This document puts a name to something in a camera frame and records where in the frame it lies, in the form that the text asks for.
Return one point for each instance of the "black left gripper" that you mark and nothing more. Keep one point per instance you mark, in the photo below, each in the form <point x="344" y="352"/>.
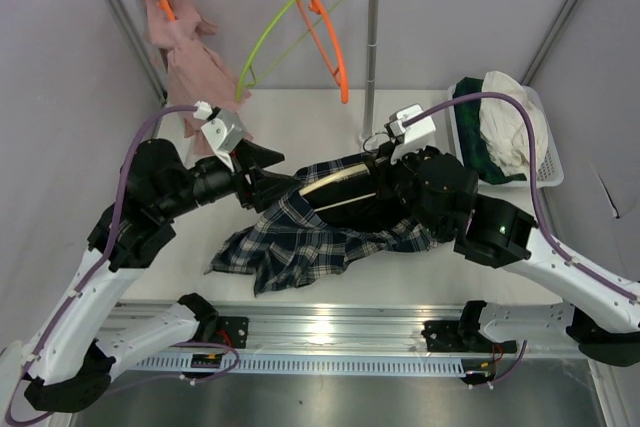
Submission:
<point x="264" y="190"/>

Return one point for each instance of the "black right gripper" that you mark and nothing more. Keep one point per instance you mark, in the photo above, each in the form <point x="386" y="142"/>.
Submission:
<point x="388" y="160"/>

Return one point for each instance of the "cream plastic hanger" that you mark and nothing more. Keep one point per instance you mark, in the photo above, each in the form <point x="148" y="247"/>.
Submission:
<point x="369" y="146"/>

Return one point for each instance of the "plaid green white skirt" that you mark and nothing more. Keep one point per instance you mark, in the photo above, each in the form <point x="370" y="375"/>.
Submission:
<point x="291" y="245"/>

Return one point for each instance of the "pink pleated skirt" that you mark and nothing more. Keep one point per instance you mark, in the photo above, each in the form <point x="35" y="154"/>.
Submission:
<point x="195" y="72"/>

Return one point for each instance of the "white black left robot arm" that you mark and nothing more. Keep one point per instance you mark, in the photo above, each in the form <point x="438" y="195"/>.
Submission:
<point x="74" y="365"/>

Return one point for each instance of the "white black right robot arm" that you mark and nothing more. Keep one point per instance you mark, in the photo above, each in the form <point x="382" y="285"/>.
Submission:
<point x="599" y="311"/>

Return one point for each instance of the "green plastic hanger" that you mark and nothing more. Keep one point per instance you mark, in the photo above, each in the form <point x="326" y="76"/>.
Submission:
<point x="317" y="19"/>

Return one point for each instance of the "dark green cloth in basket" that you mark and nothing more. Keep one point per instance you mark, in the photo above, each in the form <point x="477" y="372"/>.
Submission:
<point x="474" y="149"/>

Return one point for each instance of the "white cloth in basket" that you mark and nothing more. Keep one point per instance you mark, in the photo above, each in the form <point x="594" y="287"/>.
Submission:
<point x="504" y="133"/>

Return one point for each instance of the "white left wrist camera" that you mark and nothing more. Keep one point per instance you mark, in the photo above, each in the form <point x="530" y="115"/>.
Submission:
<point x="221" y="132"/>

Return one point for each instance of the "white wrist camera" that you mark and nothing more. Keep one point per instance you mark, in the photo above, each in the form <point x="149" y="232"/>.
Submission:
<point x="409" y="130"/>
<point x="221" y="132"/>

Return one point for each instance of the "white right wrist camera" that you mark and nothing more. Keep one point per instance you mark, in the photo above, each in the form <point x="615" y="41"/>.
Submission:
<point x="409" y="130"/>

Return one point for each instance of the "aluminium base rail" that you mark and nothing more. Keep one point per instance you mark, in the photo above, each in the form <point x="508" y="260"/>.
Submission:
<point x="344" y="330"/>

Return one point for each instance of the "white slotted cable duct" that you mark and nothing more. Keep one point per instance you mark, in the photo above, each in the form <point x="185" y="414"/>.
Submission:
<point x="199" y="364"/>

